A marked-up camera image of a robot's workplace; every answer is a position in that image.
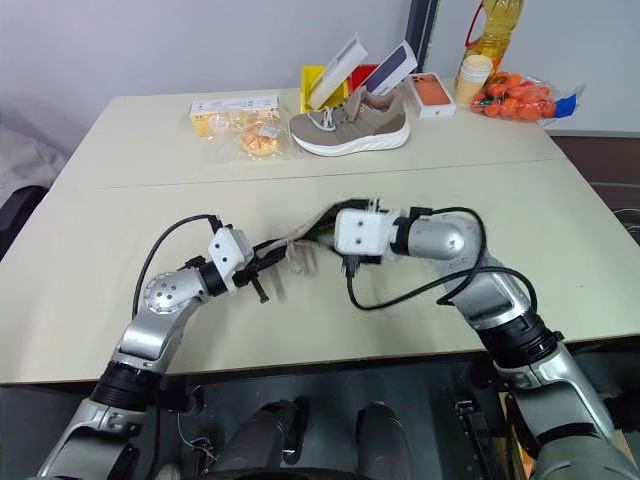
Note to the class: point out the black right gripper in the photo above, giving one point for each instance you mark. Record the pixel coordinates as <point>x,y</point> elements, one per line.
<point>361,262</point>

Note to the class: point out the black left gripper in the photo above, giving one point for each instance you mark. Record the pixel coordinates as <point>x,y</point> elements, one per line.
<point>247,275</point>

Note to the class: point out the clear grid pouch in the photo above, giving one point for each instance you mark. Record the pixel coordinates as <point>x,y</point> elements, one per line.
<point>300,245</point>

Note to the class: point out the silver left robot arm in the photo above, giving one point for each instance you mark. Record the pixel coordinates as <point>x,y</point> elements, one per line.
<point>160,295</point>

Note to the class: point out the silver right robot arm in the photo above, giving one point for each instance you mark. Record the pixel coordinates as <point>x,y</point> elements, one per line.
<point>440,240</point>

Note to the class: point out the taupe sneaker white sole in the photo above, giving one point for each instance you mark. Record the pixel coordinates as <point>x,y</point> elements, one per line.
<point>350,125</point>

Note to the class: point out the bread in clear bag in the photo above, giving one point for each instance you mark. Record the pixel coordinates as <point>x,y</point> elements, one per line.
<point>260,140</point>

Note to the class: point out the yellow plastic bin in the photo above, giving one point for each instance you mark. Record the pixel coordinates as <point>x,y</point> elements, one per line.
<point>312,82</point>

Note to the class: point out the yellow white snack box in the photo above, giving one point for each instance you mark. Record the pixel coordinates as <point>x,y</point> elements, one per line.
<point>230,105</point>

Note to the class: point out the long white box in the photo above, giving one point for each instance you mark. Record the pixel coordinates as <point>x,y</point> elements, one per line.
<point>337,70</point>

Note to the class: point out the orange phone box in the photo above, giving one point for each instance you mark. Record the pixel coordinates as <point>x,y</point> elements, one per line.
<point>432,92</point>

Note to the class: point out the purple and white box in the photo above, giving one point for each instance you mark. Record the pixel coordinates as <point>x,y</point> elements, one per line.
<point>392,65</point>

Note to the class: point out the dark rounded shape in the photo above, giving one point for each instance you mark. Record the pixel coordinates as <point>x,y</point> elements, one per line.
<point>382,435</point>
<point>260,435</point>

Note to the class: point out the cream lidded cup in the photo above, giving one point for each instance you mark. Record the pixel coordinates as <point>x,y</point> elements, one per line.
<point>472,77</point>

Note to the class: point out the dark grey panel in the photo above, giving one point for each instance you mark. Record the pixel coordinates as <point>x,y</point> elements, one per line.
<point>425,25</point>

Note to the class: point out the bag of oranges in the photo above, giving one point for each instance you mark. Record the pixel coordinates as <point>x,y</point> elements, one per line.
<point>520,97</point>

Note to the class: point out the yellow cooking oil bottle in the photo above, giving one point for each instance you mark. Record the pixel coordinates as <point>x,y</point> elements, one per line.
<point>495,35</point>

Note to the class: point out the black chair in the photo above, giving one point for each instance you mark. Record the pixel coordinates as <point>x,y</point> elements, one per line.
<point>20,215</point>

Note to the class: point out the grey fabric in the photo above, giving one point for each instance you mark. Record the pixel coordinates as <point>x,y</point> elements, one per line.
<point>25,155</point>

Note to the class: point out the brown cardboard box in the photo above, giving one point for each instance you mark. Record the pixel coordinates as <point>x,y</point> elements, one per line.
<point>512,440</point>

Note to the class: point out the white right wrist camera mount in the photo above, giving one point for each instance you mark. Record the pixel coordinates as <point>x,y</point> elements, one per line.
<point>360,232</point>

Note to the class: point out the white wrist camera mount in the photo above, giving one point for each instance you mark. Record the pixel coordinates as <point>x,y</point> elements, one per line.
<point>360,232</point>
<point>227,252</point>

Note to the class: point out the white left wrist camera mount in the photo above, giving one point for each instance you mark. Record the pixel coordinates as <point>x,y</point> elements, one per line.
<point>227,252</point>

